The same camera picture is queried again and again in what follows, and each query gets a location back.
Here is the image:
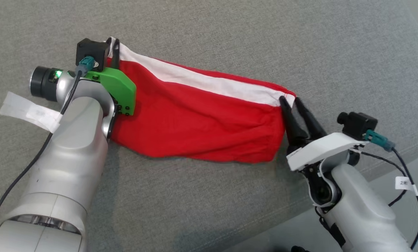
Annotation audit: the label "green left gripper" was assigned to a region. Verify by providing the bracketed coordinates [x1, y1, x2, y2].
[79, 37, 137, 116]

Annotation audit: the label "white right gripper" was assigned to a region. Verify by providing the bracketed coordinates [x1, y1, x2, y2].
[279, 95, 369, 172]

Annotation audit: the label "red shorts with white stripe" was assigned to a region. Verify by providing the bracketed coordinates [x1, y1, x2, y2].
[106, 37, 297, 164]

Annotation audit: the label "white tape label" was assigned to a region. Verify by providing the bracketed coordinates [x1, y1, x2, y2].
[0, 92, 62, 133]

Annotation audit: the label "black cable with teal plug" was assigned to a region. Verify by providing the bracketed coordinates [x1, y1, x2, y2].
[0, 56, 98, 230]
[364, 129, 418, 250]

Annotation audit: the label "thin black cable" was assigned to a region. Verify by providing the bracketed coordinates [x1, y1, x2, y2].
[360, 150, 409, 208]

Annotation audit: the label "small white cable tag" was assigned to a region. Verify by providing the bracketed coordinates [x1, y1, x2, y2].
[395, 177, 418, 196]

